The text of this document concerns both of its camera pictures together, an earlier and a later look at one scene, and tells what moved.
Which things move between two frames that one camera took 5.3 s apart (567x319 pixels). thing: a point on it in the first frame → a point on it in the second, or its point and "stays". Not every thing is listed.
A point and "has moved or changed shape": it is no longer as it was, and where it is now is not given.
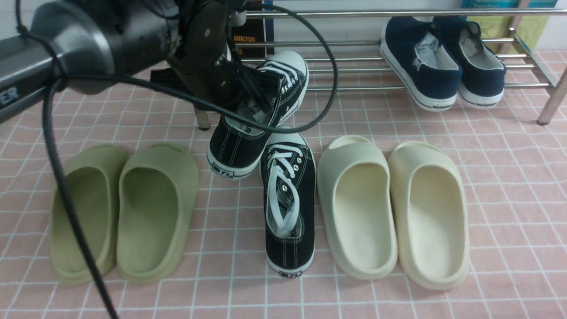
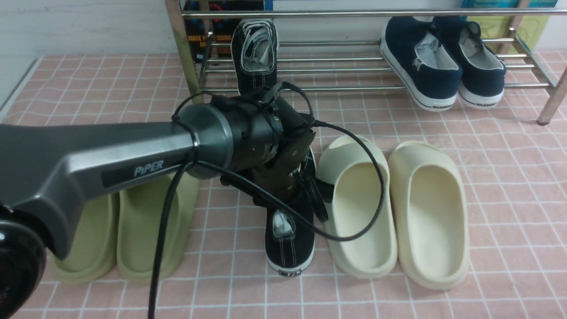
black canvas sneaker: x=289 y=174 stays
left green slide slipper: x=99 y=176 stays
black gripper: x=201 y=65 → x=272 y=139
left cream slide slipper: x=356 y=208 stays
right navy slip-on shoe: x=483 y=72 stays
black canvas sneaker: x=237 y=148 has moved or changed shape
